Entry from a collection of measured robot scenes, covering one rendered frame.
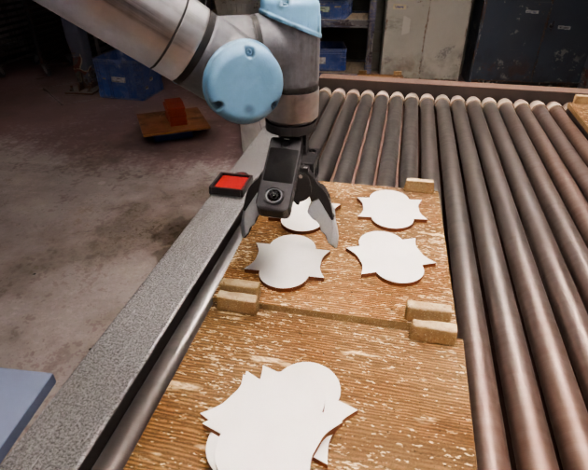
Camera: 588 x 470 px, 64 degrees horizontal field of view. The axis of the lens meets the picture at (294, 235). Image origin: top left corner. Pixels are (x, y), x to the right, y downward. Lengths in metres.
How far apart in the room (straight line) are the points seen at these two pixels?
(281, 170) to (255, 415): 0.31
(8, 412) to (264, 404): 0.35
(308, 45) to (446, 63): 4.73
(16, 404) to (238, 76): 0.52
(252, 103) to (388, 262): 0.40
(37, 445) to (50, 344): 1.54
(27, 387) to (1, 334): 1.55
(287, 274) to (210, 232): 0.22
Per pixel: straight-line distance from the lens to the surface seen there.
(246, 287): 0.68
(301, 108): 0.63
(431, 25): 5.23
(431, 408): 0.59
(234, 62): 0.44
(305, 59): 0.62
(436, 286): 0.75
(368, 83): 1.74
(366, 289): 0.72
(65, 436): 0.63
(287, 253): 0.78
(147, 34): 0.45
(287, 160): 0.64
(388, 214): 0.90
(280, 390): 0.55
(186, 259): 0.83
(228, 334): 0.65
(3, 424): 0.73
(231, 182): 1.04
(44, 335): 2.21
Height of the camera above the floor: 1.39
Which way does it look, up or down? 33 degrees down
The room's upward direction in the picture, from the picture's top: straight up
